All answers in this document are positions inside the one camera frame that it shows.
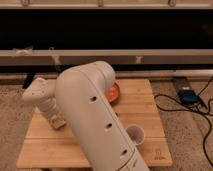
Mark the white paper cup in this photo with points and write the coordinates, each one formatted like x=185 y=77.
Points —
x=136 y=134

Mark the white sponge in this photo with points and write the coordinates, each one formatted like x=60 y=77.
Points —
x=57 y=123

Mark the orange plate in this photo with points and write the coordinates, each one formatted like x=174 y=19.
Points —
x=113 y=93

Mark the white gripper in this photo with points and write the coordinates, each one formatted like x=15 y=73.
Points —
x=49 y=108

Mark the white wooden rail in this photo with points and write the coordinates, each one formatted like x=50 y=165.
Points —
x=120 y=57

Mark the black power adapter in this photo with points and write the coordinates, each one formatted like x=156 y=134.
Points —
x=188 y=97

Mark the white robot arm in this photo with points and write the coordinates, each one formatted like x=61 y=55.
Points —
x=80 y=96

